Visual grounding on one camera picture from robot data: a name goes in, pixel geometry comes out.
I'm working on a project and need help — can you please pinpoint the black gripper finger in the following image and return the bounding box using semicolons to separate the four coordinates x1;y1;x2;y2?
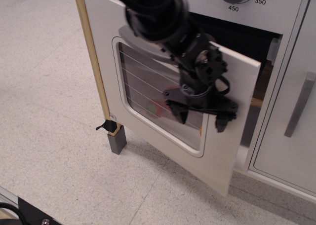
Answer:
215;115;230;133
170;105;189;124

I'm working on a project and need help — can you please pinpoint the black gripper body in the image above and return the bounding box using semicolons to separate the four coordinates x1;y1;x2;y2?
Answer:
163;87;238;119

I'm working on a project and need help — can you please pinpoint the white oven door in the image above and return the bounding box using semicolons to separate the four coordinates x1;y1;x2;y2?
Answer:
83;0;261;195

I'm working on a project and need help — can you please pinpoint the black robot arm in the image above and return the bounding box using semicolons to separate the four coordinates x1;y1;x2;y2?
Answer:
120;0;238;133

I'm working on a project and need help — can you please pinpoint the dark grey oven tray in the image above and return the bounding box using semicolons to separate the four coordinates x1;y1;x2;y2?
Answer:
191;13;279;64

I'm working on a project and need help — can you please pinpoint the red toy strawberry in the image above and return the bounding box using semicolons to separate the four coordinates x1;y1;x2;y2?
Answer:
146;100;164;117

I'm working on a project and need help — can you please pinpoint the red toy cup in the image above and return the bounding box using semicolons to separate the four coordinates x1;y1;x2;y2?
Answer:
163;86;181;96

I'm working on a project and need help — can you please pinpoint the white cupboard door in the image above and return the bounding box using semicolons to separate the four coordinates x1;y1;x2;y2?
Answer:
252;0;316;195

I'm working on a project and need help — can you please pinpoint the grey cabinet leg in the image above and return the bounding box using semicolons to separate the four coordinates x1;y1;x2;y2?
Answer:
108;126;127;155

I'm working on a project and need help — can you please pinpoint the black clip on leg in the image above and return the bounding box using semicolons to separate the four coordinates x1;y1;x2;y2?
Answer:
96;120;117;133

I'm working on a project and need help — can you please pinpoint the white toy kitchen cabinet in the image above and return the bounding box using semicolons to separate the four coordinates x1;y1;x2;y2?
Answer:
76;0;316;202

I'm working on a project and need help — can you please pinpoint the grey oven door handle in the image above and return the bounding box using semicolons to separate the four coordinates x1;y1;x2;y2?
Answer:
118;25;180;66

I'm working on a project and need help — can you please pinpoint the grey cupboard door handle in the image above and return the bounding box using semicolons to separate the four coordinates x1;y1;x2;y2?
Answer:
284;72;316;138

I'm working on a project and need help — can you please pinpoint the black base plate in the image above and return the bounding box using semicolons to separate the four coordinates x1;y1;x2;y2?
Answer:
18;197;61;225

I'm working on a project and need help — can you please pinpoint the black cable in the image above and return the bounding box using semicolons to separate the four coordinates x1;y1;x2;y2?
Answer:
0;201;28;225

